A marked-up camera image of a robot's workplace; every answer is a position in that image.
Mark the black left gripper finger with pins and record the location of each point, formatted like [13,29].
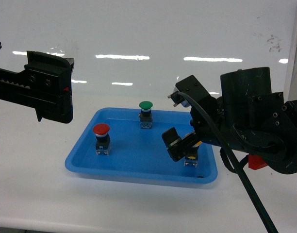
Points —
[44,84]

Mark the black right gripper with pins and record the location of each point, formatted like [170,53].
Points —
[209,123]

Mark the yellow mushroom push button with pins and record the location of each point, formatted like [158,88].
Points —
[191,157]

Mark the red mushroom push button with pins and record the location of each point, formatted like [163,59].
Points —
[101,132]

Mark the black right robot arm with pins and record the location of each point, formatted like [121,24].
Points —
[250,117]

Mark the red block on right arm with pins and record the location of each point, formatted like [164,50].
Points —
[256,162]

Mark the blue plastic tray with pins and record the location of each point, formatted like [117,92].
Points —
[139,155]

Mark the green mushroom push button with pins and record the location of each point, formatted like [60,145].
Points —
[146,120]

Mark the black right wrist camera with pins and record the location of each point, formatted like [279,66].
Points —
[194,89]

